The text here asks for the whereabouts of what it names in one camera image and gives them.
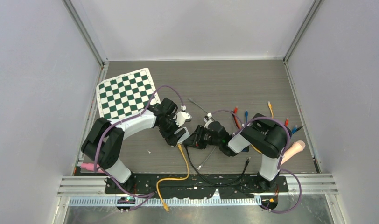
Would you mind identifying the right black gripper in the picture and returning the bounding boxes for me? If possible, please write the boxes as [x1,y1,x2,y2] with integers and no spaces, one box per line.
[182,125,222,150]

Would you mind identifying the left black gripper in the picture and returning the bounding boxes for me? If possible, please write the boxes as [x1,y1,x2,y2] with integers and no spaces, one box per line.
[158,114,186,146]

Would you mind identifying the white router box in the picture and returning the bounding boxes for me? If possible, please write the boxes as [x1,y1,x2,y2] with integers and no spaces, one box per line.
[174,127,190,145]

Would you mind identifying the grey thin cable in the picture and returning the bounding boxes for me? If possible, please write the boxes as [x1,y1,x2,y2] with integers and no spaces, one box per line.
[188,98,218,171]

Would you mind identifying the black network switch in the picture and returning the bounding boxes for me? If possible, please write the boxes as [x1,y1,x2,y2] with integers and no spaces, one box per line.
[241,146,250,152]

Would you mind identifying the black cable to router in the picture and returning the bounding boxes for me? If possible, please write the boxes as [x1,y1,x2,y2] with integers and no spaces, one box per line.
[184,145,251,187]

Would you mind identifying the blue ethernet cable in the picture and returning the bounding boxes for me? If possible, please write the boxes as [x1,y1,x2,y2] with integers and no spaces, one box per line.
[244,110,299,134]

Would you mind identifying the green white chessboard mat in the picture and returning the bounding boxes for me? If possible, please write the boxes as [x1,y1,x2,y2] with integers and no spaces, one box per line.
[96,68,156,120]

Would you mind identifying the yellow cable to router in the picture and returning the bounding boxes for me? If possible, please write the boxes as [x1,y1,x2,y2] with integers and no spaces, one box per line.
[155,143,190,212]

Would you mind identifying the yellow ethernet cable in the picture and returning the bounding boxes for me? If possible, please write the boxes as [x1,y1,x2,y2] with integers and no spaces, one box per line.
[251,101,274,154]

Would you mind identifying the red ethernet cable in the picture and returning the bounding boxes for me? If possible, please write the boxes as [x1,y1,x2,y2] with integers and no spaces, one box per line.
[233,107,290,130]

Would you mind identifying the black ethernet cable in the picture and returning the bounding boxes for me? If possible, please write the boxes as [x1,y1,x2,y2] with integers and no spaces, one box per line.
[231,111,304,132]

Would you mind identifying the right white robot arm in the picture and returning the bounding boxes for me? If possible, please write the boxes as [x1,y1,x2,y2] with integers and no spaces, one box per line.
[183,113,292,192]

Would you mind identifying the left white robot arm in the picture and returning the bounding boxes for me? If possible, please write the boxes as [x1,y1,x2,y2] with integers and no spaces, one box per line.
[81,98,192,193]

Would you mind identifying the pink cylinder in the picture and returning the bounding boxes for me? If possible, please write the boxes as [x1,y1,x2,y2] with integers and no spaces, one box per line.
[80,163,103,173]

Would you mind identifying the beige cylinder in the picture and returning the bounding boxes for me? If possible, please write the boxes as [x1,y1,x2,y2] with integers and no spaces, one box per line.
[281,140,306,165]

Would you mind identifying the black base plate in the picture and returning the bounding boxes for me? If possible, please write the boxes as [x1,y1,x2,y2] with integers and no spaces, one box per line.
[104,173,288,199]

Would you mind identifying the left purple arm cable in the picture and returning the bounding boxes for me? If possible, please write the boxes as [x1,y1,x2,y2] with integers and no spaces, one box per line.
[93,85,187,212]

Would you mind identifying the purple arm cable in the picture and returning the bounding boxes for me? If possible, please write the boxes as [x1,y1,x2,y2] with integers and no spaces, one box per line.
[93,85,187,212]
[209,110,302,215]

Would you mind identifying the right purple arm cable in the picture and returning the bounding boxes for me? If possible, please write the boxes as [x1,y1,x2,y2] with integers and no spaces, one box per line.
[209,110,302,215]

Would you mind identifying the slotted cable duct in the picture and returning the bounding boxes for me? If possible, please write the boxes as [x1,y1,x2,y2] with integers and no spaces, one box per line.
[68,196,261,207]

